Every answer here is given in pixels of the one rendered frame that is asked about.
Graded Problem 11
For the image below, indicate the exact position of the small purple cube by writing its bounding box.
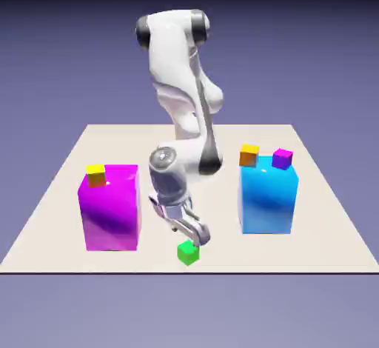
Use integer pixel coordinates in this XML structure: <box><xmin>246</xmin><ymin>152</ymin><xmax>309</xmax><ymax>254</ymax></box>
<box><xmin>271</xmin><ymin>148</ymin><xmax>294</xmax><ymax>171</ymax></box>

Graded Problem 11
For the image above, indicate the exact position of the small green cube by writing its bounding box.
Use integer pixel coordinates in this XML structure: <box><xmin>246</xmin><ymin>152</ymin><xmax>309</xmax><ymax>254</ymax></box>
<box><xmin>176</xmin><ymin>239</ymin><xmax>201</xmax><ymax>267</ymax></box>

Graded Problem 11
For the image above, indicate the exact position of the large blue box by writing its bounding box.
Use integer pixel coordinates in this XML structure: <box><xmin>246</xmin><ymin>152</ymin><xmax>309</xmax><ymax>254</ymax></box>
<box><xmin>238</xmin><ymin>155</ymin><xmax>300</xmax><ymax>235</ymax></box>

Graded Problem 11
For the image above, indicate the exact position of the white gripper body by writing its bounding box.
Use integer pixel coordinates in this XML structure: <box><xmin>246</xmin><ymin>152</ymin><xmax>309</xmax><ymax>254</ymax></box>
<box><xmin>167</xmin><ymin>216</ymin><xmax>212</xmax><ymax>247</ymax></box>

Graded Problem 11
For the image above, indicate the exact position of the large magenta box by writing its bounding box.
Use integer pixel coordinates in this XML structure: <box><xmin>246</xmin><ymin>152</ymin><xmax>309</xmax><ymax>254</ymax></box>
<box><xmin>77</xmin><ymin>164</ymin><xmax>141</xmax><ymax>252</ymax></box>

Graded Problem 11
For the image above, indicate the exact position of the small yellow cube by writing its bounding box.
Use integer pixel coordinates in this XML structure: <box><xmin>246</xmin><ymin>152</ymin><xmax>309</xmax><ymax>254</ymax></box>
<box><xmin>86</xmin><ymin>164</ymin><xmax>107</xmax><ymax>189</ymax></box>

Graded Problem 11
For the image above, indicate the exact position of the small orange cube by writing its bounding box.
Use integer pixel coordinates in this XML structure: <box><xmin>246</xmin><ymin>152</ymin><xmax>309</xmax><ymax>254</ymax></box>
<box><xmin>238</xmin><ymin>144</ymin><xmax>261</xmax><ymax>168</ymax></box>

